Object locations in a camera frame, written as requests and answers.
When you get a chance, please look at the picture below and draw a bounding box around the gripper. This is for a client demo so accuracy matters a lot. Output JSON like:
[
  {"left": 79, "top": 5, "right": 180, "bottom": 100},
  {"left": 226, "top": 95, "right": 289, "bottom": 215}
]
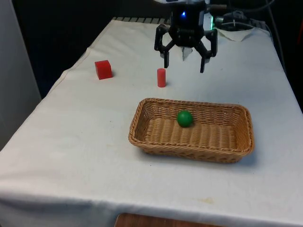
[{"left": 154, "top": 4, "right": 219, "bottom": 73}]

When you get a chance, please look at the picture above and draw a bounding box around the green ball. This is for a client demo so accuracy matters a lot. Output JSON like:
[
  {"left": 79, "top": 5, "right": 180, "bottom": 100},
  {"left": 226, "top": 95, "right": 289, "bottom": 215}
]
[{"left": 177, "top": 110, "right": 194, "bottom": 128}]

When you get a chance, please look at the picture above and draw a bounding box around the red cylinder block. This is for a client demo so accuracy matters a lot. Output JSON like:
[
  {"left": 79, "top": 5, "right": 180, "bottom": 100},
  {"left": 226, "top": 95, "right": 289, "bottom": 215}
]
[{"left": 157, "top": 68, "right": 166, "bottom": 87}]

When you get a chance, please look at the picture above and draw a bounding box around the brown wicker basket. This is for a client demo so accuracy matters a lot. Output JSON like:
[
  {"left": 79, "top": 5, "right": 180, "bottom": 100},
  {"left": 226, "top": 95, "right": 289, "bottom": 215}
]
[{"left": 128, "top": 97, "right": 255, "bottom": 164}]

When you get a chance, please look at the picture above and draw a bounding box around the red cube block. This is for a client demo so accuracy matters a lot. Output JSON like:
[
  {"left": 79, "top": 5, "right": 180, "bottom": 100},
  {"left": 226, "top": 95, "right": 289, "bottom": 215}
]
[{"left": 94, "top": 60, "right": 113, "bottom": 80}]

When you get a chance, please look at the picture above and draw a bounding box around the black cable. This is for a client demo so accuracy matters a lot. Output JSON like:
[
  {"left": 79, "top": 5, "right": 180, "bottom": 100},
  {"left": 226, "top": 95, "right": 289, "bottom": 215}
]
[{"left": 208, "top": 0, "right": 276, "bottom": 13}]

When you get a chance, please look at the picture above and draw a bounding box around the grey cable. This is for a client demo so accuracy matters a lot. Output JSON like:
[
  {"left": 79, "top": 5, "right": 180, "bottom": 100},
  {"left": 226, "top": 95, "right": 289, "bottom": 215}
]
[{"left": 267, "top": 0, "right": 286, "bottom": 69}]

